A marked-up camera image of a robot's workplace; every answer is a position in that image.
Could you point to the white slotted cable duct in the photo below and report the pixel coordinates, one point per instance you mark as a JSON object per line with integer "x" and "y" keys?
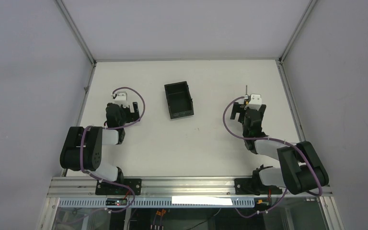
{"x": 153, "y": 202}

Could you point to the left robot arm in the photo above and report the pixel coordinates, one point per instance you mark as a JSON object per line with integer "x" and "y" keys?
{"x": 82, "y": 149}

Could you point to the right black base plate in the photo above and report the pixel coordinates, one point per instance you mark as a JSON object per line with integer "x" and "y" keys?
{"x": 250, "y": 186}

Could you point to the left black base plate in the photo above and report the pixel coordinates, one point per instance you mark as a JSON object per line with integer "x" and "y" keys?
{"x": 112, "y": 190}

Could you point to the black plastic bin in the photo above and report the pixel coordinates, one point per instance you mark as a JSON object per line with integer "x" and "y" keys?
{"x": 179, "y": 100}

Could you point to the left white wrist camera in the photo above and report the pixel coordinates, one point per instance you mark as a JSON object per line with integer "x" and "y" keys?
{"x": 120, "y": 98}

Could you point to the aluminium front rail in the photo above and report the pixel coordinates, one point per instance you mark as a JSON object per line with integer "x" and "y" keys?
{"x": 152, "y": 186}

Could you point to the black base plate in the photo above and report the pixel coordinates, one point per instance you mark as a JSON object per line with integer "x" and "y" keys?
{"x": 250, "y": 186}
{"x": 112, "y": 190}

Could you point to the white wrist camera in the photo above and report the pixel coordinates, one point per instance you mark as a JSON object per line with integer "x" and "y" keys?
{"x": 253, "y": 101}
{"x": 120, "y": 98}

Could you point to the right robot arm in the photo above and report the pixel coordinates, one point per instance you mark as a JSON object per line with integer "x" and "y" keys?
{"x": 300, "y": 168}

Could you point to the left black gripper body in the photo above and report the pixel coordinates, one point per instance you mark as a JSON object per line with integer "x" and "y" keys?
{"x": 130, "y": 113}

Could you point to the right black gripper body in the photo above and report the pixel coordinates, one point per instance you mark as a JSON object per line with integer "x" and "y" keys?
{"x": 240, "y": 108}

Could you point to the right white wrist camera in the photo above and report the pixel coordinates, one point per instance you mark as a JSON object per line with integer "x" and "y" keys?
{"x": 253, "y": 101}

